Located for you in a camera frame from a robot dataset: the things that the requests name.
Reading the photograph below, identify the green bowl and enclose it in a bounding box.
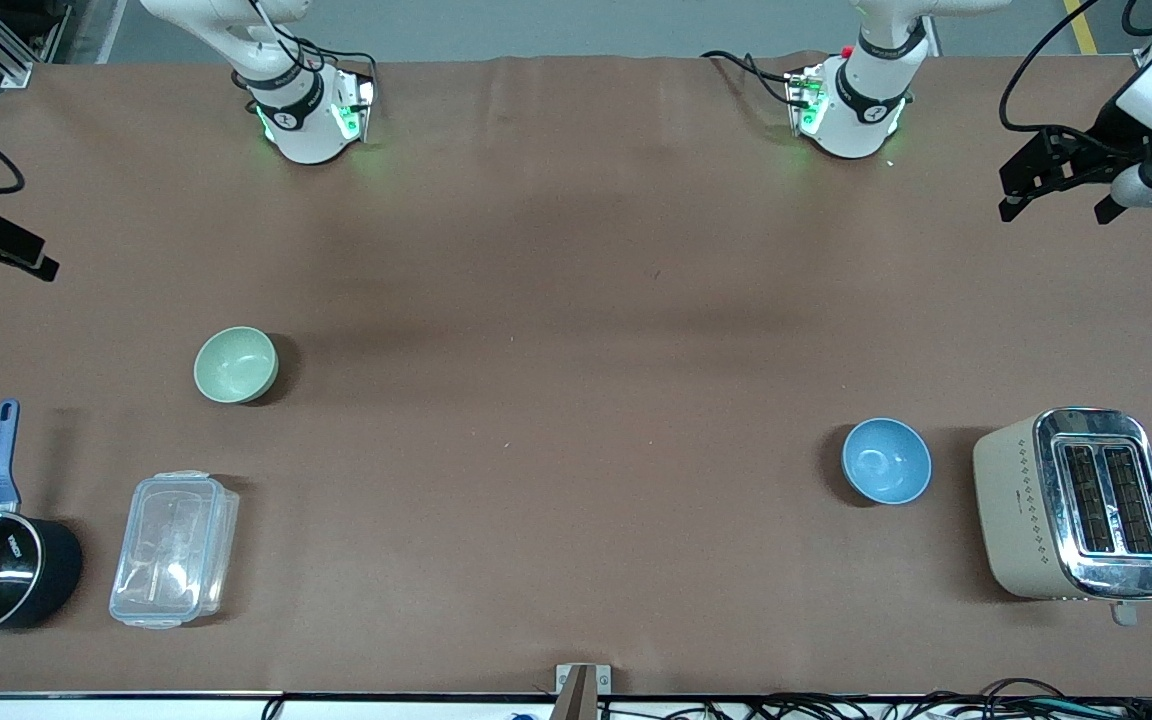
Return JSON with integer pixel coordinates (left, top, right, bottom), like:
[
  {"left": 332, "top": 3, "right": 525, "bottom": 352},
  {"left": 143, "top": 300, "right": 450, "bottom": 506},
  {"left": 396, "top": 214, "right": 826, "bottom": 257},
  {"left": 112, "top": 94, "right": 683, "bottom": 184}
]
[{"left": 193, "top": 326, "right": 281, "bottom": 406}]

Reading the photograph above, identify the blue bowl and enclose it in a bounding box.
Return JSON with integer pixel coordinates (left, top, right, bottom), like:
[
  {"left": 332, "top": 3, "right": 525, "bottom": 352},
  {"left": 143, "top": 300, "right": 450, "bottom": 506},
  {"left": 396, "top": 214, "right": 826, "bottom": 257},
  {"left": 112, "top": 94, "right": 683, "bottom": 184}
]
[{"left": 841, "top": 417, "right": 934, "bottom": 507}]

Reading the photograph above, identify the white blurry container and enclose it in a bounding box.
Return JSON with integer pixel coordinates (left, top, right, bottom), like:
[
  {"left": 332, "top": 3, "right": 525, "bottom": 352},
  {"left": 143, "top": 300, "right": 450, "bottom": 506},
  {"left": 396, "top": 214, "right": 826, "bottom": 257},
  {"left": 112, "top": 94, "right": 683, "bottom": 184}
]
[{"left": 971, "top": 406, "right": 1152, "bottom": 627}]

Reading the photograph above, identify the clear plastic food container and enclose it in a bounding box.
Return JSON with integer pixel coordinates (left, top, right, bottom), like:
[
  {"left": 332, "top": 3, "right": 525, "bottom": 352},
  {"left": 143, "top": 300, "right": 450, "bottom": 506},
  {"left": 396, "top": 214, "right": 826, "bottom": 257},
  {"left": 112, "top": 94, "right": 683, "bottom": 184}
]
[{"left": 108, "top": 469, "right": 241, "bottom": 632}]

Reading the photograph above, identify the white side ledge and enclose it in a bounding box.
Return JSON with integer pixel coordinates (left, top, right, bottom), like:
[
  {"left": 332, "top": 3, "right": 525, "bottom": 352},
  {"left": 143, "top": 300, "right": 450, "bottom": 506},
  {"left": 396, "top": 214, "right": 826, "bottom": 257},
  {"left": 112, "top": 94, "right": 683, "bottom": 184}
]
[{"left": 0, "top": 693, "right": 1152, "bottom": 720}]

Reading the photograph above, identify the brown table cover sheet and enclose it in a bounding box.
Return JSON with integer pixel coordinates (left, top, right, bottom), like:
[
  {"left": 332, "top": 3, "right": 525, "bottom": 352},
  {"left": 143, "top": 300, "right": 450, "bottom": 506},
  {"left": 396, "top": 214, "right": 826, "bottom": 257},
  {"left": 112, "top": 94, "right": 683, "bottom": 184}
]
[{"left": 0, "top": 52, "right": 1152, "bottom": 699}]

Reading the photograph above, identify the black left arm base cable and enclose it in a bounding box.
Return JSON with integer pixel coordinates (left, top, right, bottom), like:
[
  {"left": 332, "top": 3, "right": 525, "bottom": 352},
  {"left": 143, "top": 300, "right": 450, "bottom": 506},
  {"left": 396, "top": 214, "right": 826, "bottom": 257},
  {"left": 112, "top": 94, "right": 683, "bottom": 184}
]
[{"left": 700, "top": 49, "right": 799, "bottom": 109}]

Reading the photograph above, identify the black arm base cable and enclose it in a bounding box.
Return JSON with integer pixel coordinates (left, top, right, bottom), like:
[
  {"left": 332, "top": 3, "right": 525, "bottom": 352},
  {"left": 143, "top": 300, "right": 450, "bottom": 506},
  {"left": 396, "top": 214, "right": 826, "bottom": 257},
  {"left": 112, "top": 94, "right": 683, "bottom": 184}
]
[
  {"left": 700, "top": 49, "right": 799, "bottom": 109},
  {"left": 231, "top": 0, "right": 380, "bottom": 96}
]

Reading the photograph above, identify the black saucepan with blue handle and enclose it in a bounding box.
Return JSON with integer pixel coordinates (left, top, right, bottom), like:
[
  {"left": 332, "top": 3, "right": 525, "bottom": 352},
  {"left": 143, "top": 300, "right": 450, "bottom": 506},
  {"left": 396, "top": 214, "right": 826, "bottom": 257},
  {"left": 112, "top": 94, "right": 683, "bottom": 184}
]
[{"left": 0, "top": 398, "right": 85, "bottom": 638}]

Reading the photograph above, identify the black right arm base cable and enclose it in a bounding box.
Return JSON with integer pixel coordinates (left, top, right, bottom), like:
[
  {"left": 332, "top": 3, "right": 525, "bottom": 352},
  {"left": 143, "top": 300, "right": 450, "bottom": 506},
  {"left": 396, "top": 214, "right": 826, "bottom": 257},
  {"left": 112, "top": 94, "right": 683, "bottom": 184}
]
[{"left": 231, "top": 0, "right": 380, "bottom": 96}]

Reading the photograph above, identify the black cable bundle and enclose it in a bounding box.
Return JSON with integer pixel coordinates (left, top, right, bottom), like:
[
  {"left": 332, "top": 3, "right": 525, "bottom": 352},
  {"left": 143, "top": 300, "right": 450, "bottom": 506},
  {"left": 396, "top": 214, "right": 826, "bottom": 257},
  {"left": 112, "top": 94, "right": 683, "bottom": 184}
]
[{"left": 258, "top": 678, "right": 1152, "bottom": 720}]

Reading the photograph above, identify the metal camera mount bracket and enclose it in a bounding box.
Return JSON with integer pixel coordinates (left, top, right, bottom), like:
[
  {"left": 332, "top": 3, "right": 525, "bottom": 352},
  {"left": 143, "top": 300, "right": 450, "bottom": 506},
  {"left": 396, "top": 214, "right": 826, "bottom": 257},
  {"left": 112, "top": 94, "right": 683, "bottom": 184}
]
[{"left": 553, "top": 662, "right": 613, "bottom": 720}]

